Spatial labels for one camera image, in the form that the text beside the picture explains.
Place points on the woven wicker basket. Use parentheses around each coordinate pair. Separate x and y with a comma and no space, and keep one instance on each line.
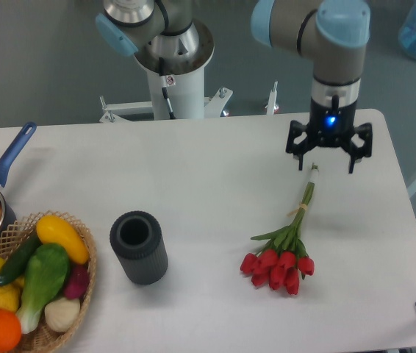
(44,338)

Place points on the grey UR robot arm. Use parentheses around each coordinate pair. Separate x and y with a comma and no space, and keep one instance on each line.
(174,48)

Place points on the purple red radish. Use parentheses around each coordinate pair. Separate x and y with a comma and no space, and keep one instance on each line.
(77,283)

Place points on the white garlic bulb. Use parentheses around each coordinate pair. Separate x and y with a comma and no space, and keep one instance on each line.
(61,313)

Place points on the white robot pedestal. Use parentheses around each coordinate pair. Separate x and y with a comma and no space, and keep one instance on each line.
(173,96)

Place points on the orange fruit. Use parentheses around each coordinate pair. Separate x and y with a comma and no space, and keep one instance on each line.
(10,331)

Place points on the dark grey ribbed vase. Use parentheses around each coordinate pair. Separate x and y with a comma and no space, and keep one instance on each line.
(137,241)

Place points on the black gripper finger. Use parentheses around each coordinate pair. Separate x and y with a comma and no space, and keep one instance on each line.
(365,133)
(298,150)

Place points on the yellow squash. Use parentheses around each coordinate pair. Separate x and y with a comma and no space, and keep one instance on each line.
(54,229)

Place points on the dark green cucumber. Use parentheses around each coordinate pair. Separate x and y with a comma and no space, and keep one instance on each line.
(17,262)

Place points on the green bok choy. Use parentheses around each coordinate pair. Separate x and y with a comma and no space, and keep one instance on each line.
(45,275)

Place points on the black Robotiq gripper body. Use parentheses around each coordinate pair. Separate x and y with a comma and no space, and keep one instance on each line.
(330,127)

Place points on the red tulip bouquet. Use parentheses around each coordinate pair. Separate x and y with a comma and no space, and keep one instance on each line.
(283,261)

